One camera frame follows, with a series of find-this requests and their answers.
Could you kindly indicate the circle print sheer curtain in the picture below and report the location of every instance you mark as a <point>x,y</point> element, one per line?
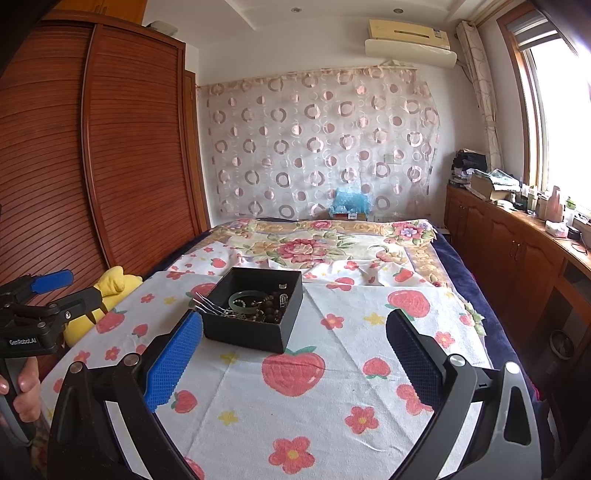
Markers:
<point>300,138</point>

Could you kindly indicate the white tissue pack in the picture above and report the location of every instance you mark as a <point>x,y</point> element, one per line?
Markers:
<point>556,228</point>

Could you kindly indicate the black cardboard box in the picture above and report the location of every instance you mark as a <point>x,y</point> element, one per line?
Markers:
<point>244,334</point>

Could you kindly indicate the white air conditioner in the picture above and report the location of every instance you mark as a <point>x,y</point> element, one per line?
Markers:
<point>411,54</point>

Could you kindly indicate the cream air conditioner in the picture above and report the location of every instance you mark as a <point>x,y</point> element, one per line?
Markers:
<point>406,31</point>

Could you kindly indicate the wooden side cabinet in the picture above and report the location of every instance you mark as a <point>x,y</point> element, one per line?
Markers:
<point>498,240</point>

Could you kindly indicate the blue bubble wrap bag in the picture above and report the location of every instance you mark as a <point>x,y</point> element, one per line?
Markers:
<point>348,201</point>

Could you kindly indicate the floral blanket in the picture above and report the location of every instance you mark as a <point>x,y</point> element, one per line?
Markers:
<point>300,244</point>

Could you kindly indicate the open cardboard box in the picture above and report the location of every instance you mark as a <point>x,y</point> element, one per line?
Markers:
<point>489,187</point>

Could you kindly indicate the person's left hand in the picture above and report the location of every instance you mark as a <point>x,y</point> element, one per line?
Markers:
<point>28,387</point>

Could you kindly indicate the yellow plush toy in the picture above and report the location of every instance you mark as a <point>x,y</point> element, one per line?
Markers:
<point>115,281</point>

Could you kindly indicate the wooden slatted wardrobe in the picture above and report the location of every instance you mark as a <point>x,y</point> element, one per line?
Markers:
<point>129,138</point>

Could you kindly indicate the strawberry print white cloth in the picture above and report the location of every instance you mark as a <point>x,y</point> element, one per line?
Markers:
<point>323,415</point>

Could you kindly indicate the pile of dark clothes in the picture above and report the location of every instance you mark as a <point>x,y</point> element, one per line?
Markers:
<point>468,164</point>

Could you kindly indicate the navy blue blanket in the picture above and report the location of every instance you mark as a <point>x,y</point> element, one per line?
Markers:
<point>457,277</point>

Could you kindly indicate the circle print window curtain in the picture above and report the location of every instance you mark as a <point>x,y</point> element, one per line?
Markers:
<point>480,92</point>

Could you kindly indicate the pink bottle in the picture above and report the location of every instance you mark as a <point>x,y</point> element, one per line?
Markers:
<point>555,203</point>

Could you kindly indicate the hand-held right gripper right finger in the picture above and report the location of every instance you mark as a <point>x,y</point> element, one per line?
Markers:
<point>413,355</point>

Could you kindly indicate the row of small bottles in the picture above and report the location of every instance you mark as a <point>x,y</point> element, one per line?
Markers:
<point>533,203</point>

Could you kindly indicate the wooden framed window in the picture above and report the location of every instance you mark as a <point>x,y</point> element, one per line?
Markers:
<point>554,115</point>

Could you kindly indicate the grey roller blind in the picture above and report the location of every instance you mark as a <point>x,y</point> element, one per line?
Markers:
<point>531,27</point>

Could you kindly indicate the green jade bangle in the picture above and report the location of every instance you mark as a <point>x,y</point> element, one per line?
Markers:
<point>235,302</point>

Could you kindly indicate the dark round pot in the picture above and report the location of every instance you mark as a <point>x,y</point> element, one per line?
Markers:
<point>564,345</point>

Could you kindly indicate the small brown box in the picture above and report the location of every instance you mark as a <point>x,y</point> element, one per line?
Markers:
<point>351,216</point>

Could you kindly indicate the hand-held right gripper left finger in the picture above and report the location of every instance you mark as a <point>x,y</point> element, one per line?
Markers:
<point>173,360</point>

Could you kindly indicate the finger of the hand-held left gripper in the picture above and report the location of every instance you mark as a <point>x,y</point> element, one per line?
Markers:
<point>78,304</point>
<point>53,280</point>

